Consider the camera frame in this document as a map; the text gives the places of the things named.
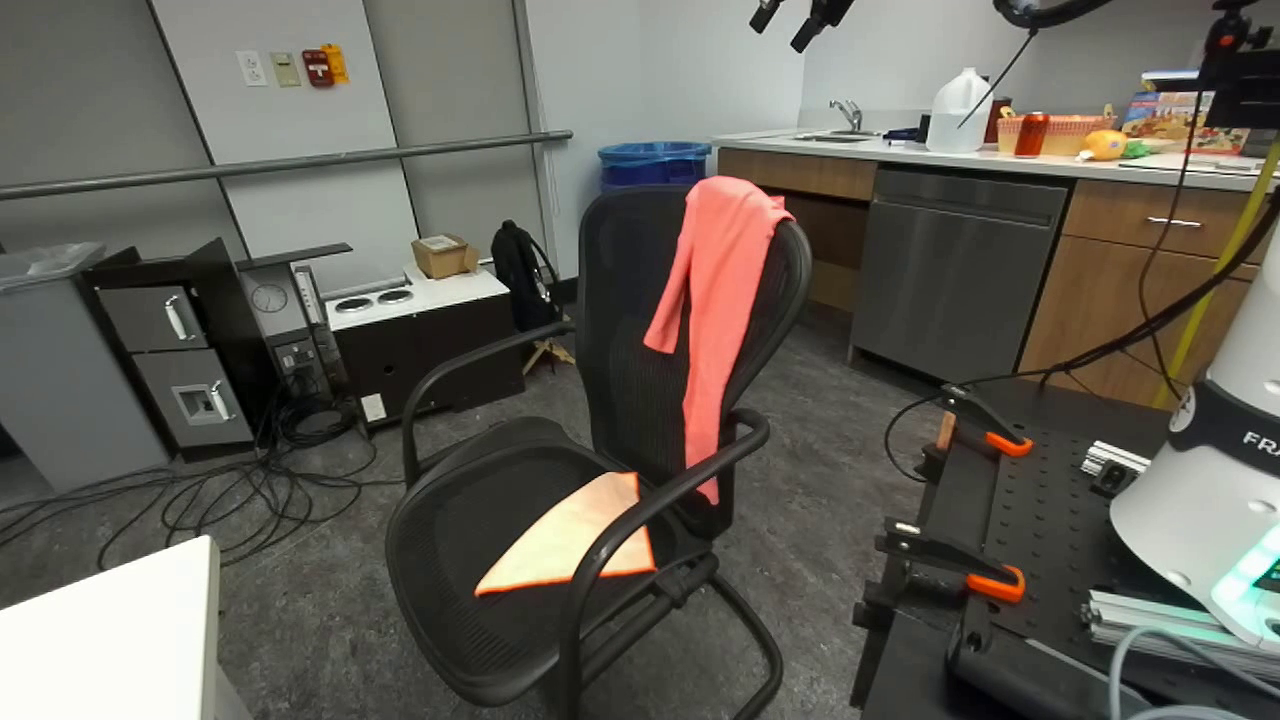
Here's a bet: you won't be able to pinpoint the orange cloth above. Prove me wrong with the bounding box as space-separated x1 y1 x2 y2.
641 175 797 507

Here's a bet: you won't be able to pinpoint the black mesh chair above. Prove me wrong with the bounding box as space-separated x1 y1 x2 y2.
380 180 817 720

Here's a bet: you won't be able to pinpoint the chrome faucet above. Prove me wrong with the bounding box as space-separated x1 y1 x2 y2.
824 95 872 141

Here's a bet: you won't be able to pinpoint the white plastic jug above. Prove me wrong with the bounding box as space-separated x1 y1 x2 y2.
928 67 999 157

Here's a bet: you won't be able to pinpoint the blue recycling bin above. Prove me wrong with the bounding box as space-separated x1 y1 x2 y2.
598 141 718 199

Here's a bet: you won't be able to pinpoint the red cup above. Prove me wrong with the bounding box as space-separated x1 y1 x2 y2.
1018 108 1056 160

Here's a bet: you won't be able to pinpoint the stainless steel dishwasher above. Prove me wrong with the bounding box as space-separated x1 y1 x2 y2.
851 165 1078 388

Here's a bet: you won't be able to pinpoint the orange fruit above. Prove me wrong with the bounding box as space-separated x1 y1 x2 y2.
1078 125 1133 165

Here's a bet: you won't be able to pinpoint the black backpack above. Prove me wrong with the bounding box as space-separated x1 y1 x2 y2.
487 214 571 341

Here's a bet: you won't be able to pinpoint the small cardboard box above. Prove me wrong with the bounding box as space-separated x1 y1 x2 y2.
413 231 484 285

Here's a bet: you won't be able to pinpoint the wooden kitchen cabinet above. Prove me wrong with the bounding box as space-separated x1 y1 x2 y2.
718 125 1280 416

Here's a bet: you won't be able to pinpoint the black device on pole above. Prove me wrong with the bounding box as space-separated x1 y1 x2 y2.
1198 0 1280 130

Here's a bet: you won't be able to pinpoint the red fire alarm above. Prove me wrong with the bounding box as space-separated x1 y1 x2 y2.
302 41 351 93

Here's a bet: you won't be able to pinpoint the low black white-topped bench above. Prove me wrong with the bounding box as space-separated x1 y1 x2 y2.
246 256 532 432

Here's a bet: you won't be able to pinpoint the black perforated breadboard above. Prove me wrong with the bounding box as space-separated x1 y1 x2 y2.
851 375 1280 720

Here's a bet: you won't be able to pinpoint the light orange seat sheet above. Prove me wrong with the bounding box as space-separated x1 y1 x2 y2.
473 468 659 599

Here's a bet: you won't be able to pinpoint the black drawer cabinet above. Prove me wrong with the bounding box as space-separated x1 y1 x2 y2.
79 234 281 461

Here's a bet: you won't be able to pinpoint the white table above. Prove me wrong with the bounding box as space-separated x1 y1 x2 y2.
0 530 252 720

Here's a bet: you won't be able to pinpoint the orange-handled black clamp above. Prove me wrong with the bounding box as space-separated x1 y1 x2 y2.
851 514 1034 631
915 384 1042 489

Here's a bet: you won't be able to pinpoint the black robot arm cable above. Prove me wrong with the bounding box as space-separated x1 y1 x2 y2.
954 0 1280 392

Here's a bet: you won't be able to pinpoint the yellow cable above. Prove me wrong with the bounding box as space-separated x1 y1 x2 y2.
1159 134 1280 392

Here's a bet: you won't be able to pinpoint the grey wall rail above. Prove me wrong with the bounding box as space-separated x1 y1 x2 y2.
0 129 577 205

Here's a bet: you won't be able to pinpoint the black floor cables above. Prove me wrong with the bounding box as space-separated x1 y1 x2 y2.
0 395 407 572

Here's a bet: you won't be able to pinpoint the grey hose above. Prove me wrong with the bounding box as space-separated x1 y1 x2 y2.
1102 618 1280 720

